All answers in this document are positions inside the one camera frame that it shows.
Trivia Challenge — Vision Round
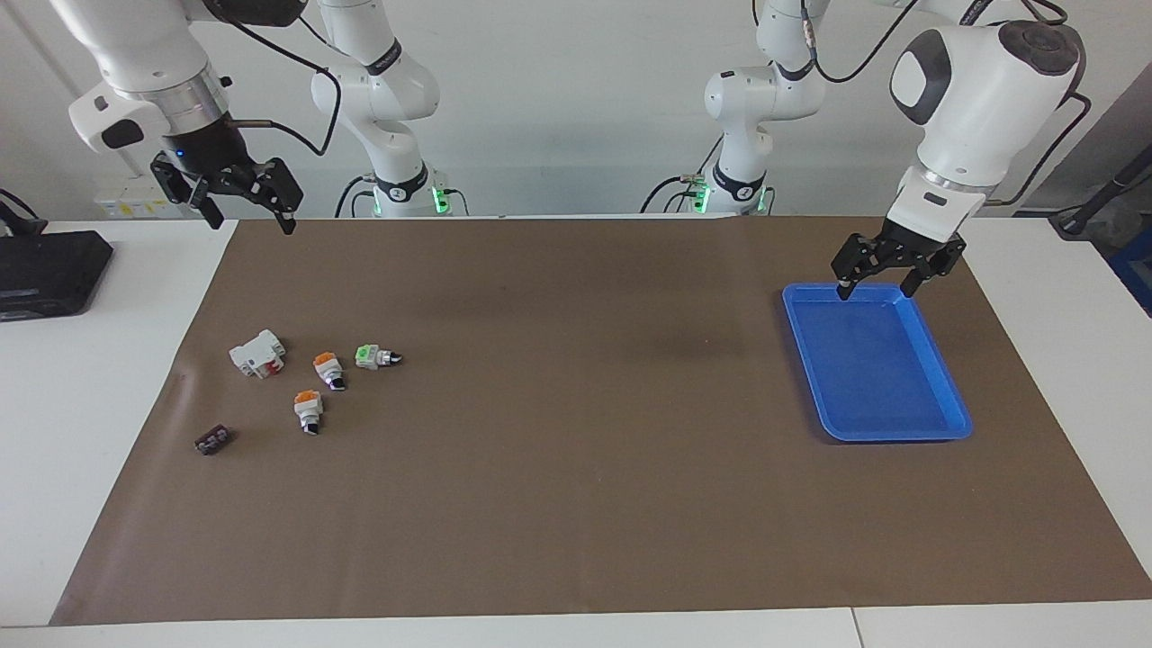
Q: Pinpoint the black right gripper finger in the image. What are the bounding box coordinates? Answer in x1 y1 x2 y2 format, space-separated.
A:
150 155 225 230
243 157 303 236

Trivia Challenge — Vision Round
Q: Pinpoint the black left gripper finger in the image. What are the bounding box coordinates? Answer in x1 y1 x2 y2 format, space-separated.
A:
900 247 959 300
830 232 887 302

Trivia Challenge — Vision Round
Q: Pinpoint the blue plastic tray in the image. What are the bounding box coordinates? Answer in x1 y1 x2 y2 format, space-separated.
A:
781 282 974 444

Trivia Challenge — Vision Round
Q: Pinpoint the black flat device box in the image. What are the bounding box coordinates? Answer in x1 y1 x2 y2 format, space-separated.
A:
0 231 115 318

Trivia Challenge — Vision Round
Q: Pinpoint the white circuit breaker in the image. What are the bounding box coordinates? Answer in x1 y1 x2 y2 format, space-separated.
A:
229 329 287 380

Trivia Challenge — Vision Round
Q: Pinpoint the black stand pole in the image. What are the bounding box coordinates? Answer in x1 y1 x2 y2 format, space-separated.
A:
1048 144 1152 239

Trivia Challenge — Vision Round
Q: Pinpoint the blue crate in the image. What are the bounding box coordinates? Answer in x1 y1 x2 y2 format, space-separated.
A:
1109 243 1152 316

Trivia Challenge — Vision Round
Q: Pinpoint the brown table mat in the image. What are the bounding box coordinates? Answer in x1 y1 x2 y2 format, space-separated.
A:
49 216 1152 626

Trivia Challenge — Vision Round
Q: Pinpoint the white wall outlet box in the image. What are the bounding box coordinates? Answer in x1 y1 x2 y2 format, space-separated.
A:
94 175 181 220

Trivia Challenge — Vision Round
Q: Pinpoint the black right base cable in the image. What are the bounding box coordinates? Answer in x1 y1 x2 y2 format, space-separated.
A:
335 175 375 219

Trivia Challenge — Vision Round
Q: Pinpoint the black base cable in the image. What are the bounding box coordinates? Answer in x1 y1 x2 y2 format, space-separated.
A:
335 175 375 219
641 135 726 215

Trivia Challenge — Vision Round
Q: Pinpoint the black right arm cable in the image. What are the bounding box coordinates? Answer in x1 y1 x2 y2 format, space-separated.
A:
216 13 345 159

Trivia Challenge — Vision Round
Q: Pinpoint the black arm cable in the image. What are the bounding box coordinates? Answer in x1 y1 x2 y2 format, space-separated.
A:
216 13 345 159
801 0 1094 210

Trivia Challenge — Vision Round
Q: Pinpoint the black cable on device box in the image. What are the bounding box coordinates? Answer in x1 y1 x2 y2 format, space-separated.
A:
0 189 46 238

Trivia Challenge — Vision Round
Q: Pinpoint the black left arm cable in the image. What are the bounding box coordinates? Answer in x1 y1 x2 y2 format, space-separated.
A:
801 0 1094 210

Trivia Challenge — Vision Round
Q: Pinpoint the black left base cable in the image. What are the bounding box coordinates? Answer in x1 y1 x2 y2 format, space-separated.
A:
641 135 726 215

